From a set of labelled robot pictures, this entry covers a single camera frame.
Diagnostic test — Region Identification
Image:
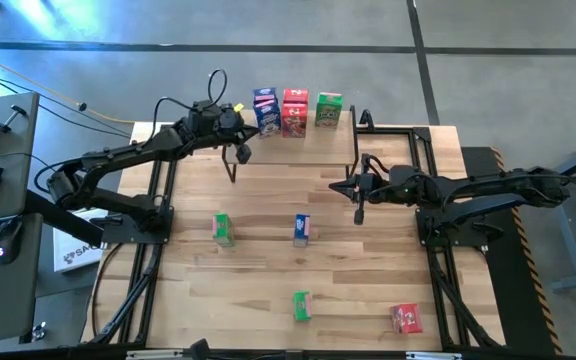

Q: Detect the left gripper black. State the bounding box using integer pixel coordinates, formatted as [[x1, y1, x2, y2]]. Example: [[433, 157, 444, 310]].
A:
[[216, 104, 260, 166]]

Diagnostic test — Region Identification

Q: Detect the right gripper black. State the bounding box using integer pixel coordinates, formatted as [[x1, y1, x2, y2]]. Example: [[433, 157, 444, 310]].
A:
[[328, 153, 394, 227]]

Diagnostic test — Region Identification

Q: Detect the green Apple Jacks cereal box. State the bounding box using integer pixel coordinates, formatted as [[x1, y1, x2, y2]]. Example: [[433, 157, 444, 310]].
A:
[[314, 91, 344, 129], [292, 290, 314, 323], [211, 213, 236, 248]]

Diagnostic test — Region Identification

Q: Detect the wooden shelf with black legs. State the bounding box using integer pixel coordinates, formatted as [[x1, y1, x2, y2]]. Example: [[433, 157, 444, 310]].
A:
[[220, 107, 360, 184]]

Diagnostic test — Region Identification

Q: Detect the silver aluminium extrusion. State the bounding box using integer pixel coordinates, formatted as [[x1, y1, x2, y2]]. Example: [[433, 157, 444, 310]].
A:
[[405, 351, 464, 360], [126, 349, 185, 360]]

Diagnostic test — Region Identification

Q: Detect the black hazard-striped floor mat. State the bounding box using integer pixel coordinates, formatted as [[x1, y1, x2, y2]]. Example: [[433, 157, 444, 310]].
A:
[[461, 146, 565, 357]]

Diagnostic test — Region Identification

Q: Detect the black metal beam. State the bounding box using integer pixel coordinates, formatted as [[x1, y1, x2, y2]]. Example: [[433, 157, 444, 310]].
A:
[[23, 189, 105, 247]]

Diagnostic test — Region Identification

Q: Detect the white box beside table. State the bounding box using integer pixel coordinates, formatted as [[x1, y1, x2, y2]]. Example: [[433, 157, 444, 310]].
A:
[[51, 207, 114, 274]]

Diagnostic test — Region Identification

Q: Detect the black computer mouse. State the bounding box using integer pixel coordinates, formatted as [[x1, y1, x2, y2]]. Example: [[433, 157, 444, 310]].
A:
[[0, 218, 24, 265]]

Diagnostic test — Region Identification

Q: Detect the grey desk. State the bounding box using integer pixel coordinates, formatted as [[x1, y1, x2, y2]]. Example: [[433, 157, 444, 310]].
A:
[[0, 92, 45, 347]]

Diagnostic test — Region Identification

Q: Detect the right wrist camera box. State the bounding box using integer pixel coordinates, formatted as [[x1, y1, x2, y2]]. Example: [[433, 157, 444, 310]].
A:
[[389, 163, 427, 196]]

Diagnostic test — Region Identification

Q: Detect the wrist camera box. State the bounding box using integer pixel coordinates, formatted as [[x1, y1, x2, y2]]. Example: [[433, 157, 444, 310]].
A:
[[389, 163, 427, 196], [187, 99, 220, 132]]

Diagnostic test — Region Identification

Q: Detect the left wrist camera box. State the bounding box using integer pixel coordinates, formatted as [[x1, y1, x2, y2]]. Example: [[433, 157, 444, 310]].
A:
[[187, 99, 220, 132]]

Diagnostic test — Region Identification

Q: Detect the black aluminium rig frame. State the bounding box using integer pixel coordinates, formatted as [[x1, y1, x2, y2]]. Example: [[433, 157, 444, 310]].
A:
[[80, 122, 507, 351]]

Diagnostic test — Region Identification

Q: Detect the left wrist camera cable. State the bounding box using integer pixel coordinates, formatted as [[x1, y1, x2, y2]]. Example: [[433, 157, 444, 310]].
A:
[[153, 68, 229, 131]]

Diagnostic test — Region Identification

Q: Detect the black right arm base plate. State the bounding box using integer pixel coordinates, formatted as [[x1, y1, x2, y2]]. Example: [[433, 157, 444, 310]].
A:
[[415, 206, 505, 249]]

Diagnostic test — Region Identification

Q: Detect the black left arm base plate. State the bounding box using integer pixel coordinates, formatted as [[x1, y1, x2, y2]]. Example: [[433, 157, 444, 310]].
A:
[[89, 204, 175, 246]]

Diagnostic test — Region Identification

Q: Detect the grey metal table frame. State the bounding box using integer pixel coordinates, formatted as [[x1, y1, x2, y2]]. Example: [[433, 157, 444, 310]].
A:
[[517, 128, 576, 294]]

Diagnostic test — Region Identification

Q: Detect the yellow floor cable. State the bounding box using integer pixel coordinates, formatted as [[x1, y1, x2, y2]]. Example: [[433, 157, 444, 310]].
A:
[[0, 47, 137, 125]]

